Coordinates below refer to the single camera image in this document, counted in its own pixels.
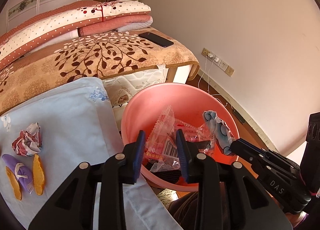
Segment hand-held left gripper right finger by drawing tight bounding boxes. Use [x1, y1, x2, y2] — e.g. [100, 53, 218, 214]
[176, 129, 293, 230]

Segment black smartphone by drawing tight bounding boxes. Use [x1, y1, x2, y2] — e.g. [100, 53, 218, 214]
[138, 32, 174, 47]

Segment orange peel piece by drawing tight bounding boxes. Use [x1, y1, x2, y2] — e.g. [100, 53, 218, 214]
[32, 153, 46, 196]
[5, 166, 22, 201]

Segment purple cloth pouch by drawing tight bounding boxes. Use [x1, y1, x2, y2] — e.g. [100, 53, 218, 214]
[2, 154, 35, 195]

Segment crumpled printed paper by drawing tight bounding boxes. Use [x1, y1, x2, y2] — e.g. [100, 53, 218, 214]
[12, 123, 42, 156]

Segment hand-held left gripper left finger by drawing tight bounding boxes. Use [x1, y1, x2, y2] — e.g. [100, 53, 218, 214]
[28, 130, 146, 230]

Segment brown leaf print blanket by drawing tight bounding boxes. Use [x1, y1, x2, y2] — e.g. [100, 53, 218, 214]
[0, 27, 200, 115]

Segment red dotted quilt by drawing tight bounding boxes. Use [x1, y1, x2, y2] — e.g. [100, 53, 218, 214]
[0, 0, 100, 45]

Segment pink plastic bucket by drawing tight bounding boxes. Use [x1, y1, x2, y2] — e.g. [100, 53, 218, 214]
[121, 83, 239, 192]

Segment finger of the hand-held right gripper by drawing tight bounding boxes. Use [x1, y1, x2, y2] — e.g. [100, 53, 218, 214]
[229, 138, 301, 178]

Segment black foam net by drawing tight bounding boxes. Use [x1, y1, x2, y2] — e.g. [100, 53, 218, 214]
[146, 161, 183, 187]

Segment dark power bank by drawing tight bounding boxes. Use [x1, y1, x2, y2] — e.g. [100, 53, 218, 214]
[232, 109, 247, 124]

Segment clear red-printed snack wrapper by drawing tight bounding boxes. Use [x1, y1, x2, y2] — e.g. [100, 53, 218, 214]
[146, 105, 217, 173]

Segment blue white wrapper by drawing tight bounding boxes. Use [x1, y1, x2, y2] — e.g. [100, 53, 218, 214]
[202, 110, 237, 156]

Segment folded dotted quilt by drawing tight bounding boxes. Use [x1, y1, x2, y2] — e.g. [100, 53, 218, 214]
[0, 0, 152, 70]

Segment person's brown trouser leg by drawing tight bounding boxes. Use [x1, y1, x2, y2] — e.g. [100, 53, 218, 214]
[167, 191, 203, 230]

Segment white folded sheet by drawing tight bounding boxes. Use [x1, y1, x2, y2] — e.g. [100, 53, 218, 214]
[116, 17, 153, 32]

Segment light blue floral cloth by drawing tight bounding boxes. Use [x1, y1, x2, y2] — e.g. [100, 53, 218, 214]
[0, 77, 183, 230]

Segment white charging cable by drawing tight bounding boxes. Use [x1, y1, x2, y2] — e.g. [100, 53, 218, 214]
[197, 57, 209, 89]
[207, 61, 228, 107]

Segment pink folded blanket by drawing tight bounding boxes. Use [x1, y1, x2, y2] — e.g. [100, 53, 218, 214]
[79, 15, 153, 37]

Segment person's right forearm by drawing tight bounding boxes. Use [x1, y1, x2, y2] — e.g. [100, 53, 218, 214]
[291, 209, 318, 230]

